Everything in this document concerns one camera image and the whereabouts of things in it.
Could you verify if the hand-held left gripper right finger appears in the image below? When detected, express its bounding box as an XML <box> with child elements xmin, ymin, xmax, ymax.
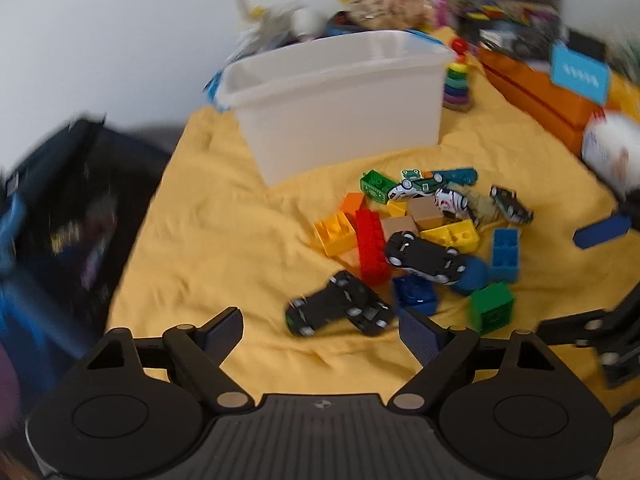
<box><xmin>387</xmin><ymin>307</ymin><xmax>553</xmax><ymax>413</ymax></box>

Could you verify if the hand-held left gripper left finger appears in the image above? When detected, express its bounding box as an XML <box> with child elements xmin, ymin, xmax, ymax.
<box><xmin>85</xmin><ymin>306</ymin><xmax>256</xmax><ymax>415</ymax></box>

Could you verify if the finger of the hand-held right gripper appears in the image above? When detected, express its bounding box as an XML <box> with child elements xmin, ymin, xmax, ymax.
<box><xmin>537</xmin><ymin>285</ymin><xmax>640</xmax><ymax>351</ymax></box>
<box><xmin>574</xmin><ymin>214</ymin><xmax>632</xmax><ymax>250</ymax></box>

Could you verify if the black toy car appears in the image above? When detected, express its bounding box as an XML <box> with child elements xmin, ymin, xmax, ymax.
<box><xmin>286</xmin><ymin>270</ymin><xmax>396</xmax><ymax>339</ymax></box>
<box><xmin>384</xmin><ymin>231</ymin><xmax>463</xmax><ymax>286</ymax></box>

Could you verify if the tan toy vehicle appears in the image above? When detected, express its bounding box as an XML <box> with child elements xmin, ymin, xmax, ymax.
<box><xmin>467</xmin><ymin>191</ymin><xmax>502</xmax><ymax>227</ymax></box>

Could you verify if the amber yellow toy brick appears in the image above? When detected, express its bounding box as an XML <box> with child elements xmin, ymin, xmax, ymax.
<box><xmin>314</xmin><ymin>210</ymin><xmax>357</xmax><ymax>258</ymax></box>

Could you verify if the white plastic bin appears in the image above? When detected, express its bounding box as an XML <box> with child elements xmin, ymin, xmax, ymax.
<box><xmin>220</xmin><ymin>30</ymin><xmax>457</xmax><ymax>188</ymax></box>

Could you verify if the dark blue toy brick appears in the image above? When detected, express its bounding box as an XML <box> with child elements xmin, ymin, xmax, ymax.
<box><xmin>391</xmin><ymin>274</ymin><xmax>439</xmax><ymax>317</ymax></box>

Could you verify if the green toy brick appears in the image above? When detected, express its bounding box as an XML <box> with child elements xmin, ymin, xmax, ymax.
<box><xmin>468</xmin><ymin>282</ymin><xmax>516</xmax><ymax>336</ymax></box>

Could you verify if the white printed package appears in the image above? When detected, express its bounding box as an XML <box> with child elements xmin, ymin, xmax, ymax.
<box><xmin>581</xmin><ymin>110</ymin><xmax>640</xmax><ymax>197</ymax></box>

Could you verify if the blue toy disc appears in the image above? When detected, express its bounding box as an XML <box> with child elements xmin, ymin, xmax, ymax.
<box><xmin>450</xmin><ymin>255</ymin><xmax>490</xmax><ymax>297</ymax></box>

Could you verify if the dark green toy car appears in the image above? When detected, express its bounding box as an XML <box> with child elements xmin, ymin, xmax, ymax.
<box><xmin>489</xmin><ymin>185</ymin><xmax>535</xmax><ymax>225</ymax></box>

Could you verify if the light blue toy brick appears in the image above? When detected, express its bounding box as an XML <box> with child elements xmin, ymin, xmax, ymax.
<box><xmin>489</xmin><ymin>228</ymin><xmax>522</xmax><ymax>284</ymax></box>

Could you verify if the long red toy brick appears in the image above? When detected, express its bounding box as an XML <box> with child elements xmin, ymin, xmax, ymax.
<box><xmin>355</xmin><ymin>209</ymin><xmax>392</xmax><ymax>286</ymax></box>

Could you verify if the brown toy block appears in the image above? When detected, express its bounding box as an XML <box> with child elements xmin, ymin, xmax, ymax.
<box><xmin>382</xmin><ymin>215</ymin><xmax>418</xmax><ymax>241</ymax></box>
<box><xmin>409</xmin><ymin>196</ymin><xmax>446</xmax><ymax>231</ymax></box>

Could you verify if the yellow cloth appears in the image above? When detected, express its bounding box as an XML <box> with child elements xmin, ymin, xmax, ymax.
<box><xmin>102</xmin><ymin>27</ymin><xmax>640</xmax><ymax>406</ymax></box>

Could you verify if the white red toy car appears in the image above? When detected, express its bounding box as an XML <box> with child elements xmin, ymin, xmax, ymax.
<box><xmin>434</xmin><ymin>187</ymin><xmax>471</xmax><ymax>217</ymax></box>

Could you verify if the white green toy car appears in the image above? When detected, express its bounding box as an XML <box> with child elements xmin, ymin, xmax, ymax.
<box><xmin>387</xmin><ymin>172</ymin><xmax>446</xmax><ymax>202</ymax></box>

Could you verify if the orange toy brick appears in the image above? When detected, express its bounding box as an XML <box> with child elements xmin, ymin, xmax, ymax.
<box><xmin>340</xmin><ymin>192</ymin><xmax>369</xmax><ymax>217</ymax></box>

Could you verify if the teal toy vehicle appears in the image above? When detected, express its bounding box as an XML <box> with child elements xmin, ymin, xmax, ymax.
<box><xmin>430</xmin><ymin>167</ymin><xmax>479</xmax><ymax>189</ymax></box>

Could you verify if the orange box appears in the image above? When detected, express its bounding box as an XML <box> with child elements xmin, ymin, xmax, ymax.
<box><xmin>477</xmin><ymin>45</ymin><xmax>608</xmax><ymax>155</ymax></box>

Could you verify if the green toy cart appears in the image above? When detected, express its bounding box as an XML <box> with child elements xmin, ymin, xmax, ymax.
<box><xmin>360</xmin><ymin>170</ymin><xmax>399</xmax><ymax>204</ymax></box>

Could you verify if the light blue cardboard box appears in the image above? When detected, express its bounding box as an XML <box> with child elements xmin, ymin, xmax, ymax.
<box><xmin>550</xmin><ymin>42</ymin><xmax>612</xmax><ymax>106</ymax></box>

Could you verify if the box of colourful toys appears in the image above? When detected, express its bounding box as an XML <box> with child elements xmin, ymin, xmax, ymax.
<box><xmin>434</xmin><ymin>0</ymin><xmax>567</xmax><ymax>53</ymax></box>

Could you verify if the white plush toy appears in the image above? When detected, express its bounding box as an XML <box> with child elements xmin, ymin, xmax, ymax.
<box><xmin>232</xmin><ymin>0</ymin><xmax>327</xmax><ymax>57</ymax></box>

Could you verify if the bag of wooden pieces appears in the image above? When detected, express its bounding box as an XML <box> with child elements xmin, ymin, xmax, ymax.
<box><xmin>333</xmin><ymin>0</ymin><xmax>437</xmax><ymax>32</ymax></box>

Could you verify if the rainbow ring stacker toy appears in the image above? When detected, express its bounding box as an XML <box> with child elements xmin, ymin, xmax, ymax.
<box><xmin>441</xmin><ymin>37</ymin><xmax>474</xmax><ymax>112</ymax></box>

